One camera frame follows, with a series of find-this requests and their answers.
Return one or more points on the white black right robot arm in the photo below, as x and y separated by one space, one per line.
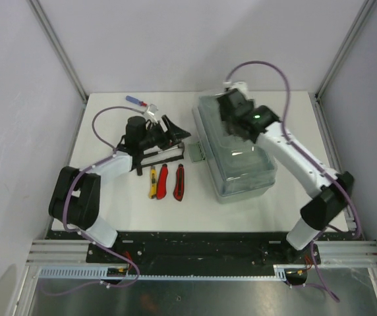
329 190

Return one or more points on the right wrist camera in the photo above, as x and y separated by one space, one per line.
240 85

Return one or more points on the blue handled screwdriver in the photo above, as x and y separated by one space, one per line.
136 101

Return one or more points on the yellow utility knife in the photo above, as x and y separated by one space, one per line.
153 182

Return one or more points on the red black utility knife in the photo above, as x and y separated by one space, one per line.
179 189

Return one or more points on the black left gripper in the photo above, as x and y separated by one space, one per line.
177 133

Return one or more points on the black hacksaw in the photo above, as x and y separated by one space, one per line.
152 157

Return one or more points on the aluminium frame post left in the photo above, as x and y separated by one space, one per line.
55 43

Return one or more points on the green toolbox with clear lid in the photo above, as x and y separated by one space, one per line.
239 169

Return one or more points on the aluminium frame post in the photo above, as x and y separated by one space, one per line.
347 44
55 43

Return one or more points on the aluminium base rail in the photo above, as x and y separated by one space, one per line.
58 252

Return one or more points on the grey slotted cable duct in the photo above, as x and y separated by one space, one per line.
275 273

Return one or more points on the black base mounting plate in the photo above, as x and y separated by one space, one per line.
268 247

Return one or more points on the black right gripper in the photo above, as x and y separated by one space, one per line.
228 123

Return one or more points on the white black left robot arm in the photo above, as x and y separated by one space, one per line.
76 196

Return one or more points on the aluminium frame post right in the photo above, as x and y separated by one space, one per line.
347 44

